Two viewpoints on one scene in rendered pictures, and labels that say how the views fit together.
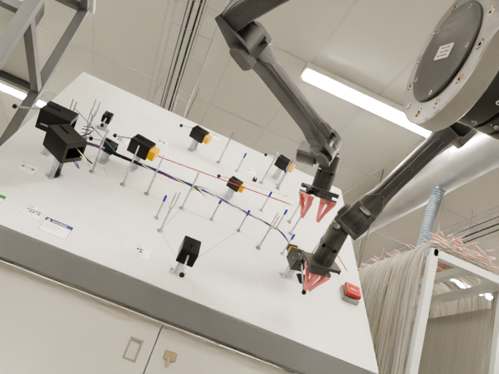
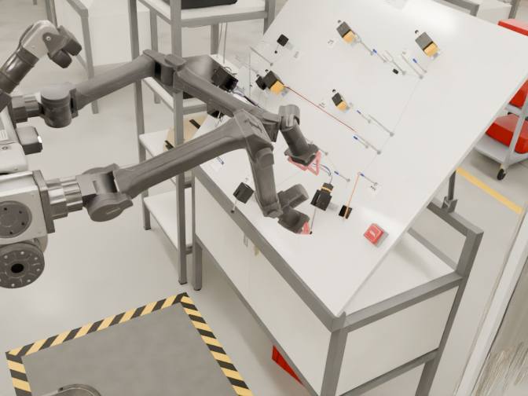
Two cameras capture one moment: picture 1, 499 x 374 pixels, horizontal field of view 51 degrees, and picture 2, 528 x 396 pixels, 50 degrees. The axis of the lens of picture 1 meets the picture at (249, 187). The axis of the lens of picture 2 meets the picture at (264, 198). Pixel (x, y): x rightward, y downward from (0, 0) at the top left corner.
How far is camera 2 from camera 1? 2.34 m
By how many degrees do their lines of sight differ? 87
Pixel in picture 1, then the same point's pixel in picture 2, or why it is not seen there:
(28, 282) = not seen: hidden behind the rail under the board
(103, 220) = (240, 154)
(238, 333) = (266, 252)
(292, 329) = (298, 258)
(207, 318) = (255, 237)
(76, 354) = (232, 234)
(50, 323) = (223, 215)
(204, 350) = not seen: hidden behind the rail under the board
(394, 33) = not seen: outside the picture
